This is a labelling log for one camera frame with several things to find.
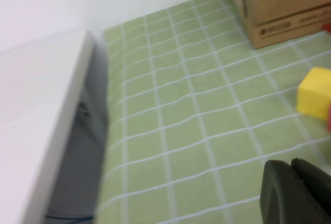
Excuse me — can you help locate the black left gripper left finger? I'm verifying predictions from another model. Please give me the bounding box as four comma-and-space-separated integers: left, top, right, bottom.
260, 159, 331, 224

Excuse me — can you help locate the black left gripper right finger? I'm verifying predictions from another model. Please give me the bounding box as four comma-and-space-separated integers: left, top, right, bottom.
290, 158, 331, 217

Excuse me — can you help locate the yellow foam cube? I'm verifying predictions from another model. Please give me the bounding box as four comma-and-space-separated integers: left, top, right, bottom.
296, 66, 331, 121

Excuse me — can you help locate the green checked tablecloth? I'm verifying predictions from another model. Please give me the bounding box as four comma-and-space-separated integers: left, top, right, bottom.
93, 0, 331, 224

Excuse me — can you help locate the cardboard box with printed number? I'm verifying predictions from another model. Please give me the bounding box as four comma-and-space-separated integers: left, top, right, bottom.
224, 0, 331, 50

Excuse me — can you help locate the white side table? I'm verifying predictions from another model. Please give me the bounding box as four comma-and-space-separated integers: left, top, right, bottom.
0, 29, 109, 224

